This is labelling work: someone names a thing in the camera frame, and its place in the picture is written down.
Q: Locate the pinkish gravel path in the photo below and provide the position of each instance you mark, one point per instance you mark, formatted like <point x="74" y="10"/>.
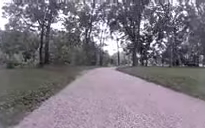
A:
<point x="113" y="100"/>

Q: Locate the wood of tall trees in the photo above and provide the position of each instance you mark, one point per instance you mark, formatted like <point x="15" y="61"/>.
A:
<point x="133" y="36"/>

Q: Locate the grass lawn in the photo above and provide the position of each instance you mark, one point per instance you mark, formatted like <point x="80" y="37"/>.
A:
<point x="176" y="78"/>
<point x="20" y="83"/>

